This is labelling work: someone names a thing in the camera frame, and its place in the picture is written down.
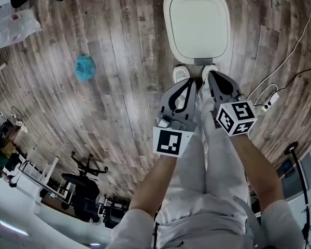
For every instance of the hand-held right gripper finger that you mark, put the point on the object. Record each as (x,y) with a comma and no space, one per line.
(215,92)
(233,89)

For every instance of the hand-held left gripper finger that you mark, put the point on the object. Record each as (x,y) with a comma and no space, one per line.
(192,105)
(167,102)

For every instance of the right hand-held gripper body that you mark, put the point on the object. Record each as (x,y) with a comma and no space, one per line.
(235,118)

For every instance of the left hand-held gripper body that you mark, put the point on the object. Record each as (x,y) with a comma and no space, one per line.
(168,141)

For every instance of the white pedal trash bin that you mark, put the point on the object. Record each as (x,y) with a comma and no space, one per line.
(197,22)

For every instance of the person's left forearm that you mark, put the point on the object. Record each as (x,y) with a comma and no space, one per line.
(155,185)

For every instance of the person's right forearm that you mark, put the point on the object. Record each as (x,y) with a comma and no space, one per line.
(256,172)

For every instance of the person's right white shoe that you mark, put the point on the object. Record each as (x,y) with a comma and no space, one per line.
(206,72)

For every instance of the person's white shoe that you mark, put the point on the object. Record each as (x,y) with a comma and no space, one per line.
(181,73)
(206,72)

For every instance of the person's left white shoe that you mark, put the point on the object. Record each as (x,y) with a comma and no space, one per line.
(181,73)

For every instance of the person's light grey trousers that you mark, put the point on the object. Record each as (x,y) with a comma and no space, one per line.
(200,149)

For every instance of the white power strip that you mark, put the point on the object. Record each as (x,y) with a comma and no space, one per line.
(270,101)

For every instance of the blue container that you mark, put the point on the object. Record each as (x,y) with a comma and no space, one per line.
(289,168)

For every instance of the blue crumpled ball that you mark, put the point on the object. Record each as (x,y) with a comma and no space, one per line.
(85,67)

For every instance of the person's white shirt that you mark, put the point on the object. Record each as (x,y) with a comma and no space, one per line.
(134,229)

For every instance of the black pedestal fan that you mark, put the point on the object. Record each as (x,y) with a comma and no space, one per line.
(291,148)

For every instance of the white frame table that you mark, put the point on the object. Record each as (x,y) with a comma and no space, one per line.
(51,168)

